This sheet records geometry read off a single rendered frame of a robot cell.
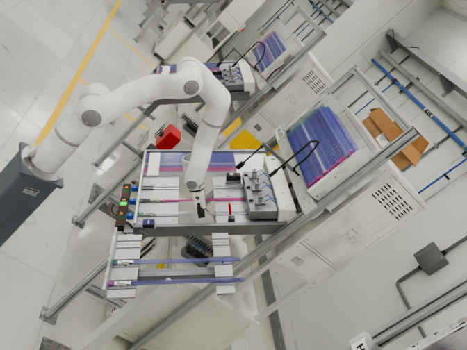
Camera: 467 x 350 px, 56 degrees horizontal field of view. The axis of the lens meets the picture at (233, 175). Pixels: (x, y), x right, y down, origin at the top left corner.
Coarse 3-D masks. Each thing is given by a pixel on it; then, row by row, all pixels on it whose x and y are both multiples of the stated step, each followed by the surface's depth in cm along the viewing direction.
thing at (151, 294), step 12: (156, 288) 179; (168, 288) 179; (132, 300) 188; (144, 300) 182; (156, 300) 183; (120, 312) 189; (132, 312) 186; (144, 312) 186; (108, 324) 191; (120, 324) 189; (96, 336) 193; (108, 336) 193; (48, 348) 209; (60, 348) 214; (72, 348) 204; (84, 348) 196; (96, 348) 196
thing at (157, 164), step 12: (156, 156) 250; (168, 156) 251; (180, 156) 252; (216, 156) 254; (228, 156) 254; (156, 168) 240; (168, 168) 241; (180, 168) 241; (216, 168) 243; (228, 168) 244
